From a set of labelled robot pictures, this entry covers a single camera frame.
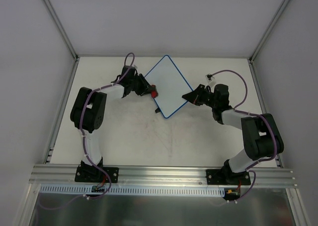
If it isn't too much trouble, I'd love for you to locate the red bone-shaped eraser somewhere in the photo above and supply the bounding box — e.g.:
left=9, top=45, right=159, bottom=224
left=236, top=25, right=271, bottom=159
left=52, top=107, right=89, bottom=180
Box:
left=150, top=85, right=159, bottom=99

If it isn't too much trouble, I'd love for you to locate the blue-framed whiteboard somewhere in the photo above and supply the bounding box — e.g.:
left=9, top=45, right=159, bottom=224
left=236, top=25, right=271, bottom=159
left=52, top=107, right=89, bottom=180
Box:
left=145, top=55, right=193, bottom=119

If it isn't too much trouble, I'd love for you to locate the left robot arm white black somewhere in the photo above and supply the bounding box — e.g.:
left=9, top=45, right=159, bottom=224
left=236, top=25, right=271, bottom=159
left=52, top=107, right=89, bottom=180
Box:
left=70, top=65, right=158, bottom=182

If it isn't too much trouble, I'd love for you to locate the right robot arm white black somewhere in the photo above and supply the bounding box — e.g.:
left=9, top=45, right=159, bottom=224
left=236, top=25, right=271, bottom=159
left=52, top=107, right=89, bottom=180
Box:
left=182, top=84, right=284, bottom=184

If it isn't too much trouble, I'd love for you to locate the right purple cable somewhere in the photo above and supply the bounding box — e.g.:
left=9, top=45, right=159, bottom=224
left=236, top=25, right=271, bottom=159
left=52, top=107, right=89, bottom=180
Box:
left=211, top=70, right=281, bottom=207

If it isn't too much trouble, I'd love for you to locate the purple cable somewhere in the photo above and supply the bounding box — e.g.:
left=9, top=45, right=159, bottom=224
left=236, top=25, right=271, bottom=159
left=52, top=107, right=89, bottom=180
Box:
left=37, top=52, right=136, bottom=211
left=211, top=70, right=281, bottom=207

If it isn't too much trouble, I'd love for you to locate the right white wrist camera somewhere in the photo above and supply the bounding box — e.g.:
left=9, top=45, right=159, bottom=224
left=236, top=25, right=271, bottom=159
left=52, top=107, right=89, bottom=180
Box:
left=205, top=74, right=216, bottom=87

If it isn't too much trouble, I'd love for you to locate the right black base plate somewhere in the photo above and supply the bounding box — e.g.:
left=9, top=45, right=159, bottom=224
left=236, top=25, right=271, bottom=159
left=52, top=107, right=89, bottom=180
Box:
left=206, top=169, right=251, bottom=186

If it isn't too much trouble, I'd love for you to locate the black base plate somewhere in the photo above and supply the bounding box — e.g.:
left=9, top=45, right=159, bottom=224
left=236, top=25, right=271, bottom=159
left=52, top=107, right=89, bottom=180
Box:
left=75, top=165, right=119, bottom=183
left=206, top=169, right=251, bottom=186

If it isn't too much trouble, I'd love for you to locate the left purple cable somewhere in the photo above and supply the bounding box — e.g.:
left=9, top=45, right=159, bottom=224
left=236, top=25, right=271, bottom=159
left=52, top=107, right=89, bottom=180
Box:
left=37, top=52, right=136, bottom=211

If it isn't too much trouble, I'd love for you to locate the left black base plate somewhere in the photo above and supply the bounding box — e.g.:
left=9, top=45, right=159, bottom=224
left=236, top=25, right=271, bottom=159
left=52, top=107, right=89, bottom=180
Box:
left=75, top=165, right=119, bottom=183

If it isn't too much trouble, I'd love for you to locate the left aluminium frame post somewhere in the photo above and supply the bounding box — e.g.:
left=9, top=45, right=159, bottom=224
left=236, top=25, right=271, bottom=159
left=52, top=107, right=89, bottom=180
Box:
left=42, top=0, right=79, bottom=61

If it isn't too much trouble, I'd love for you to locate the aluminium frame post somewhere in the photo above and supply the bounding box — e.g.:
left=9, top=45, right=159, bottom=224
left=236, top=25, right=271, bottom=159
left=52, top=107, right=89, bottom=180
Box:
left=42, top=0, right=79, bottom=61
left=249, top=0, right=291, bottom=63

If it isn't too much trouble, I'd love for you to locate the aluminium mounting rail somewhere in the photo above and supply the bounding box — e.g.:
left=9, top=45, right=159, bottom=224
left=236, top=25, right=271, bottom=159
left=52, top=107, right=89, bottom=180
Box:
left=28, top=164, right=298, bottom=188

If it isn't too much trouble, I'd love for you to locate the right aluminium frame post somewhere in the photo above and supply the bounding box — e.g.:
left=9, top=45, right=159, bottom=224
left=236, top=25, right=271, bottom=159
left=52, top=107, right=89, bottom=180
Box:
left=249, top=0, right=291, bottom=63

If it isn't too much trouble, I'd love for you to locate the slotted white cable duct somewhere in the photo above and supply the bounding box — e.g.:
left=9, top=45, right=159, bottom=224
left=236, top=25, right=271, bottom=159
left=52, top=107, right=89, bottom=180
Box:
left=39, top=184, right=225, bottom=197

